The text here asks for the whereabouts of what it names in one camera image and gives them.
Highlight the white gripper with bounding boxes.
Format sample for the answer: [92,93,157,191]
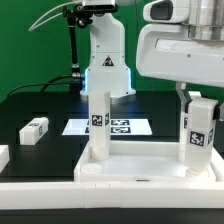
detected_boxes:
[136,24,224,113]

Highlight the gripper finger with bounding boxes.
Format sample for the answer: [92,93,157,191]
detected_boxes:
[213,102,224,121]

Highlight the white desk top tray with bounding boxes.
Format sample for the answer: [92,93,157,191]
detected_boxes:
[73,140,221,183]

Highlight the white marker tag plate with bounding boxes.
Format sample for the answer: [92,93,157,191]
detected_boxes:
[63,119,152,136]

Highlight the white left obstacle bar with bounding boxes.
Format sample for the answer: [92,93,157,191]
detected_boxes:
[0,145,10,173]

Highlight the white obstacle bar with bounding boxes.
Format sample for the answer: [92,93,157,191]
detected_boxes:
[0,145,10,173]
[0,182,224,210]

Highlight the white front obstacle bar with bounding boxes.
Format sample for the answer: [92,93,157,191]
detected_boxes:
[0,182,224,210]

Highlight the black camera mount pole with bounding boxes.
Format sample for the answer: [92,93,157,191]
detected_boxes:
[62,4,93,80]

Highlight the black cable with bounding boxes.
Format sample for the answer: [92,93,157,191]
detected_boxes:
[6,74,86,99]

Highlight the white cables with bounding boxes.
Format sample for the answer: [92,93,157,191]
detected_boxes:
[28,0,84,33]

